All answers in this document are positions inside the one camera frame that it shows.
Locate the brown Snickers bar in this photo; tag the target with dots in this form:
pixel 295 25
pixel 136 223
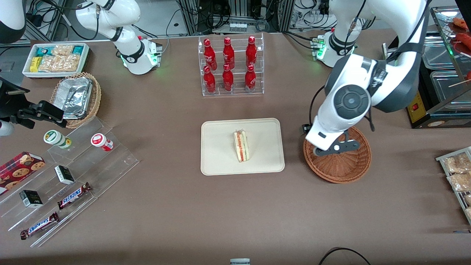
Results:
pixel 39 225
pixel 73 196

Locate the silver foil tray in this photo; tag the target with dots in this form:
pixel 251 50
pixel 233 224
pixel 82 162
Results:
pixel 75 97

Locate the aluminium profile frame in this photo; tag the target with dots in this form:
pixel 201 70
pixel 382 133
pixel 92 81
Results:
pixel 189 20

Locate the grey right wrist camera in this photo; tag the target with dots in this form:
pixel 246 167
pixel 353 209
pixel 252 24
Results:
pixel 5 129

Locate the triangular sandwich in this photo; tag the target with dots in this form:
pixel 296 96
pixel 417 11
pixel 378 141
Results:
pixel 241 147

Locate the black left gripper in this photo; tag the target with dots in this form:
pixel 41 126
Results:
pixel 305 128

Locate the small black box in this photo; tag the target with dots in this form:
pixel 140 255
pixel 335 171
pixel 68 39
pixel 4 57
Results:
pixel 64 175
pixel 31 198

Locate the red cookie box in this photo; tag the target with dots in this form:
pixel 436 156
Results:
pixel 18 171

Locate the orange fried snack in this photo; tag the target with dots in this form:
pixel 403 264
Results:
pixel 460 23

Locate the clear acrylic stepped display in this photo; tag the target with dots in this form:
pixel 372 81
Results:
pixel 110 165

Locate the clear bag of fried snacks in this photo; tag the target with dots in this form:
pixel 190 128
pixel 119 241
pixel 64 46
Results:
pixel 458 163
pixel 461 182

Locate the light wicker basket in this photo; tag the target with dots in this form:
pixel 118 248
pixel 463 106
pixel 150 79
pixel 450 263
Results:
pixel 96 99

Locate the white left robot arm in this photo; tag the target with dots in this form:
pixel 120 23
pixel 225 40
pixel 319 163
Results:
pixel 342 121

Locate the white power strip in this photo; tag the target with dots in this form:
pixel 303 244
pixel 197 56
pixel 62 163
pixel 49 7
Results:
pixel 238 27

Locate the steel warmer pan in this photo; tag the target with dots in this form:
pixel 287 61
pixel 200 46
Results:
pixel 439 51
pixel 447 90

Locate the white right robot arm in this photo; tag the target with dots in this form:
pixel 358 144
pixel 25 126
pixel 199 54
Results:
pixel 134 62

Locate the brown wicker basket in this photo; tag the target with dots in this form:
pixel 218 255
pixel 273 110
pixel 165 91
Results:
pixel 342 169

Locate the beige plastic tray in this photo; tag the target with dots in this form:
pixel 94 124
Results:
pixel 220 147

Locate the red cola bottle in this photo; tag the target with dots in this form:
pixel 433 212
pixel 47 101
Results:
pixel 251 53
pixel 250 79
pixel 209 81
pixel 210 57
pixel 228 55
pixel 227 79

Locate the white rectangular snack bin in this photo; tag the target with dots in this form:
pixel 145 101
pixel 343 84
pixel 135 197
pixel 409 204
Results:
pixel 25 71

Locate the red lid drink bottle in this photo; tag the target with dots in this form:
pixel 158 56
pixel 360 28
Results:
pixel 100 141

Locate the green lid drink bottle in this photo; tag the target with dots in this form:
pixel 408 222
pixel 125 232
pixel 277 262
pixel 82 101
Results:
pixel 53 137

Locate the small teal snack pack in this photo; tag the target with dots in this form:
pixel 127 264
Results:
pixel 78 49

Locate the large clear bag of crackers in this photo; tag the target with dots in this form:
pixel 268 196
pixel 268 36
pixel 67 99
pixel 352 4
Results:
pixel 59 63

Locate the black hot food warmer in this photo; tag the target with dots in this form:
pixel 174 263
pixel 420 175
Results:
pixel 441 119

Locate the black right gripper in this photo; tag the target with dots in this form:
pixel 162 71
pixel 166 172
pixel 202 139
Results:
pixel 11 104

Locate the grey box at table edge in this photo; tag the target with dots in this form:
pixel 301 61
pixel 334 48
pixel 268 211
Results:
pixel 240 262

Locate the yellow snack pack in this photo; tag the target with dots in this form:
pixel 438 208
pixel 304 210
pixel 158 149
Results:
pixel 34 64

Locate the clear acrylic bottle rack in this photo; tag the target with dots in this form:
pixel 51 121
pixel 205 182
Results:
pixel 238 79

